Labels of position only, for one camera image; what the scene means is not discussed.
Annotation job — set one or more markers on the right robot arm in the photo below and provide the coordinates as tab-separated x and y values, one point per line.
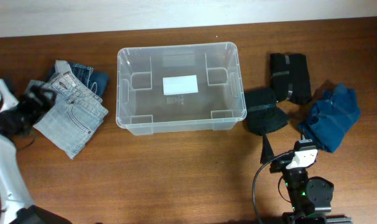
310	197

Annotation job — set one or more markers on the blue folded shirt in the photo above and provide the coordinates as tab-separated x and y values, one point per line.
331	117

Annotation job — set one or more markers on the light blue jeans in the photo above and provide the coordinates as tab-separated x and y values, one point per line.
71	122

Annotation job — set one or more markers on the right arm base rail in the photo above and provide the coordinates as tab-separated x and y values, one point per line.
331	219

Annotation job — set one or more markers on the white label in bin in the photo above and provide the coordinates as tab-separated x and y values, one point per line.
180	85

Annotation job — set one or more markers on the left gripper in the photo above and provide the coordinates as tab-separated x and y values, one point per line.
33	101

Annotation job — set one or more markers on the dark blue jeans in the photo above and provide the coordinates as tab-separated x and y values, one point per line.
70	79

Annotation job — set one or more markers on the black folded garment, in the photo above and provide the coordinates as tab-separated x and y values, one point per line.
263	115
290	78

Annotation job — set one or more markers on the clear plastic storage bin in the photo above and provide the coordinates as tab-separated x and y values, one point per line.
143	109

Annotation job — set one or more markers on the black folded garment, lower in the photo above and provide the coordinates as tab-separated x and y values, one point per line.
263	115

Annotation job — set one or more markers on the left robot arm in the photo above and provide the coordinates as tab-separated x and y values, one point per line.
16	204

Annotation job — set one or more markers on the black folded garment, upper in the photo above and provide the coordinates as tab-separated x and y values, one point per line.
290	78

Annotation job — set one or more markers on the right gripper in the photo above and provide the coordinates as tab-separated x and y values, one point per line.
280	163

